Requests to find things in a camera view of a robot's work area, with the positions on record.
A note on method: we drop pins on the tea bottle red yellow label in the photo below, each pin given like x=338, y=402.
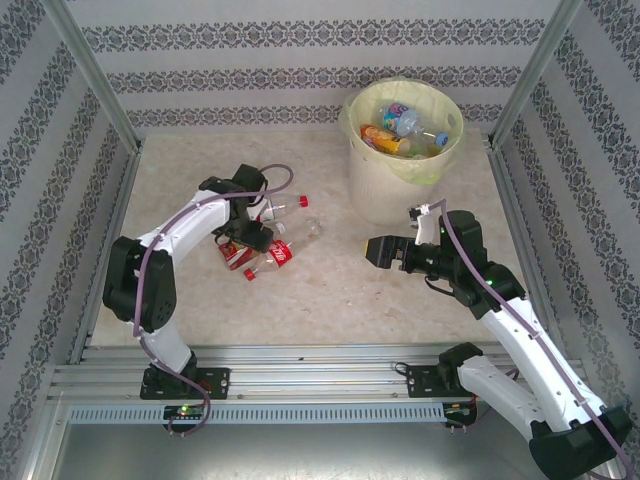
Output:
x=235, y=257

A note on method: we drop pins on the cola bottle red label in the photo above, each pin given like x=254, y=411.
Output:
x=280, y=254
x=290, y=204

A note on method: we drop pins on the orange juice bottle black label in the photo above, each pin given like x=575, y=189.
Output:
x=380, y=140

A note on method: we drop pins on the clear bottle blue purple print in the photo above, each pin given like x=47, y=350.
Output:
x=400, y=117

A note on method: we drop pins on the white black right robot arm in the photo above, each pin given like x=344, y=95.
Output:
x=520, y=340

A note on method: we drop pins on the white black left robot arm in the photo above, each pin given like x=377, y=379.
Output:
x=190, y=220

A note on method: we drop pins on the white plastic bin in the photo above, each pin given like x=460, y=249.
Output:
x=380, y=195

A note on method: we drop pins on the yellow-green bin liner bag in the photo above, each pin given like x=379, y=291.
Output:
x=425, y=172

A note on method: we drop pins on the small circuit board green light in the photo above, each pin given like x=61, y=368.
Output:
x=182, y=411

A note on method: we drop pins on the grey metal base sheet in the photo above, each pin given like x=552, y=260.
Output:
x=320, y=455

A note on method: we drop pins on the aluminium right side rail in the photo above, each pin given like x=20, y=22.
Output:
x=515, y=200

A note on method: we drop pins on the aluminium left side rail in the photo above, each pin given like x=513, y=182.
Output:
x=122, y=200

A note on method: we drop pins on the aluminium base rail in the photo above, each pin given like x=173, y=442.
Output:
x=320, y=375

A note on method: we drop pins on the aluminium right frame post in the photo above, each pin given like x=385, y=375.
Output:
x=535, y=70

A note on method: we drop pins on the aluminium frame post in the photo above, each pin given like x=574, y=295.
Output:
x=535, y=70
x=90, y=70

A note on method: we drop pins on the aluminium left frame post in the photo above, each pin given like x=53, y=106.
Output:
x=90, y=70

